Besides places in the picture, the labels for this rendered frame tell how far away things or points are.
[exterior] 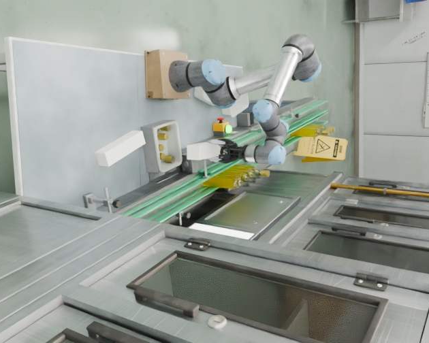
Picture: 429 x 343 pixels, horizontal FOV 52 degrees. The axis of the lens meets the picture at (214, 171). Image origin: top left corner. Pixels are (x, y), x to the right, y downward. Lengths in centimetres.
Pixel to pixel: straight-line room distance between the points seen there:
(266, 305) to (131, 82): 139
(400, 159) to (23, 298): 747
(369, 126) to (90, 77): 663
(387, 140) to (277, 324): 732
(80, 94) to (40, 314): 107
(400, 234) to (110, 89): 137
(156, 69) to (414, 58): 611
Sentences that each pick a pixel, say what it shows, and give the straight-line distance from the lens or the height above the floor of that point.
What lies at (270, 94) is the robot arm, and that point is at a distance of 173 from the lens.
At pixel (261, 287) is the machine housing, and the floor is 177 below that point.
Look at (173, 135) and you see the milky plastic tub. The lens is 215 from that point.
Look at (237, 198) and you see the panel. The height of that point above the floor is 102.
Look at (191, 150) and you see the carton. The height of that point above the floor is 108.
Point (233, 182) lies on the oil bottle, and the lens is 216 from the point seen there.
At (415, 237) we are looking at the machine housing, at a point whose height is 190.
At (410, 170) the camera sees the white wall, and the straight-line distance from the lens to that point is 812.
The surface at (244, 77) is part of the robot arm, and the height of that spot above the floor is 115.
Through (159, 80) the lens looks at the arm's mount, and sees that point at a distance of 204.
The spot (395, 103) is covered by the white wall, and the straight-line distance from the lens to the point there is 790.
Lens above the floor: 215
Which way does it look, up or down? 33 degrees down
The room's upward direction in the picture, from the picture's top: 96 degrees clockwise
